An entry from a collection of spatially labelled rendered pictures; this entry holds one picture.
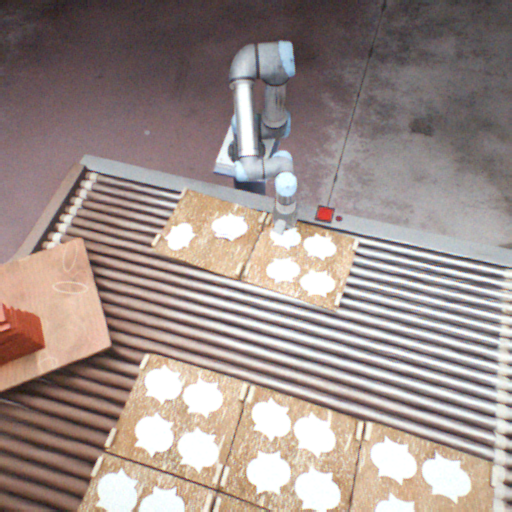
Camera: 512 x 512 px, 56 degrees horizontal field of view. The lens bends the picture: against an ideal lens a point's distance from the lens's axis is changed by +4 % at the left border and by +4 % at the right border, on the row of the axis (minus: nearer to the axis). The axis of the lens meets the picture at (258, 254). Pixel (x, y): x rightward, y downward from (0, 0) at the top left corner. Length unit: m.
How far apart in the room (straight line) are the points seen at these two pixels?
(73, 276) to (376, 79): 2.93
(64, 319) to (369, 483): 1.21
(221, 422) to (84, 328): 0.61
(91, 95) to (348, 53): 2.12
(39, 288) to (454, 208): 2.56
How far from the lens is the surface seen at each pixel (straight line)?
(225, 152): 2.35
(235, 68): 1.83
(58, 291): 1.98
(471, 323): 2.01
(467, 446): 1.87
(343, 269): 1.96
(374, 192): 3.36
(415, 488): 1.79
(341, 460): 1.75
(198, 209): 2.13
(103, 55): 4.54
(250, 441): 1.75
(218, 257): 1.99
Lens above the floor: 2.67
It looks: 61 degrees down
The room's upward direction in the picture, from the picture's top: 5 degrees counter-clockwise
